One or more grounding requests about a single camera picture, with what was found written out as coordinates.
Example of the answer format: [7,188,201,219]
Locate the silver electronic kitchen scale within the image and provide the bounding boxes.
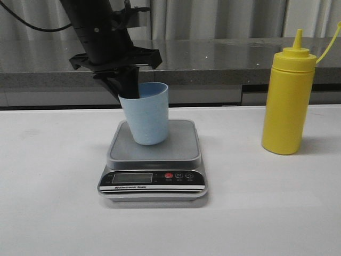
[98,119,208,202]

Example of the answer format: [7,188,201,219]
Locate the yellow squeeze bottle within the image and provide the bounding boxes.
[262,26,340,155]

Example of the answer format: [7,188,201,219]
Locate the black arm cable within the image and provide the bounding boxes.
[0,1,73,32]

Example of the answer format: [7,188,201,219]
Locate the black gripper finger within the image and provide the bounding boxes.
[116,67,140,98]
[93,73,120,103]

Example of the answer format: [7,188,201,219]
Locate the light blue plastic cup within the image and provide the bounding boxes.
[119,82,168,145]

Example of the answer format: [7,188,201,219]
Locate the grey speckled stone counter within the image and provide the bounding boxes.
[0,37,341,109]

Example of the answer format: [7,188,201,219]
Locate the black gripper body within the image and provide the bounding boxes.
[70,26,162,71]

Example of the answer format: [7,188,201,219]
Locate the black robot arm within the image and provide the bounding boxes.
[61,1,162,100]

